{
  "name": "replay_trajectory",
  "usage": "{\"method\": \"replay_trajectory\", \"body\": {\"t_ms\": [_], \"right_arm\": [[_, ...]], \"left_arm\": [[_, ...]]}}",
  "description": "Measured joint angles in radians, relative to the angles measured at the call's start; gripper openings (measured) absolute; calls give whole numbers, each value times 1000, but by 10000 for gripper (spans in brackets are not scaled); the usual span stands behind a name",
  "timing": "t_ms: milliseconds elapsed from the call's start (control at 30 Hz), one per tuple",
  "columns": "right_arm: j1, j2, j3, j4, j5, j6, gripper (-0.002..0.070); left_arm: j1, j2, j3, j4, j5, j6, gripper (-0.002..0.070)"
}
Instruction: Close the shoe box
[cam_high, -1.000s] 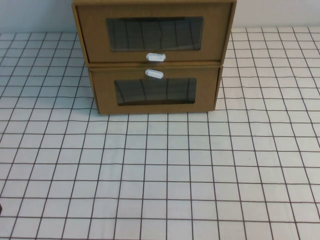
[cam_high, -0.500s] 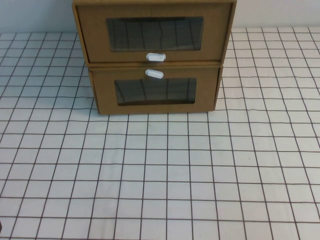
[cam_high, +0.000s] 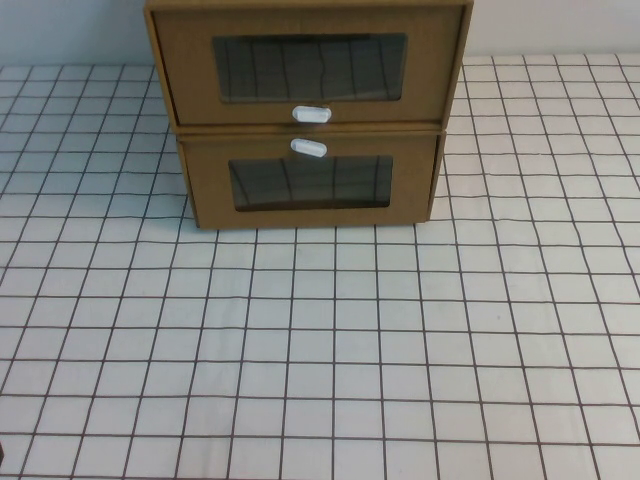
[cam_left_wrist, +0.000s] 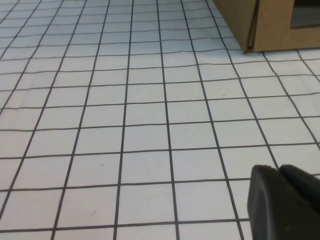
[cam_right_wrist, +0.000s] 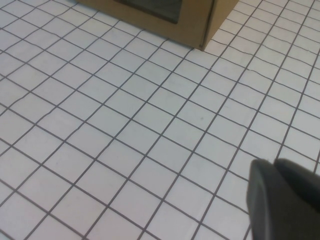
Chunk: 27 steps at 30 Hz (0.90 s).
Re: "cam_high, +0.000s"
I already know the brown cardboard shoe box shell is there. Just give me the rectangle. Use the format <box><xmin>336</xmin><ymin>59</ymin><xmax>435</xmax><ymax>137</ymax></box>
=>
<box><xmin>143</xmin><ymin>0</ymin><xmax>474</xmax><ymax>127</ymax></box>

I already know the white plastic drawer handle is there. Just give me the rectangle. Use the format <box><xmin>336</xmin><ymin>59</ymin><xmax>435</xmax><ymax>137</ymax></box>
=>
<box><xmin>290</xmin><ymin>138</ymin><xmax>329</xmax><ymax>159</ymax></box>
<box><xmin>292</xmin><ymin>104</ymin><xmax>332</xmax><ymax>124</ymax></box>

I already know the brown cardboard drawer with window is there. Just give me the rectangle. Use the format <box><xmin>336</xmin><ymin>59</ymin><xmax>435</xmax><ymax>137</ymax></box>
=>
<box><xmin>181</xmin><ymin>135</ymin><xmax>439</xmax><ymax>230</ymax></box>
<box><xmin>151</xmin><ymin>7</ymin><xmax>465</xmax><ymax>126</ymax></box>

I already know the brown cardboard lower drawer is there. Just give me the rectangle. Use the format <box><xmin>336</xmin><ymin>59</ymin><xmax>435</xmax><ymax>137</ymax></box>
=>
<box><xmin>177</xmin><ymin>128</ymin><xmax>446</xmax><ymax>232</ymax></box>

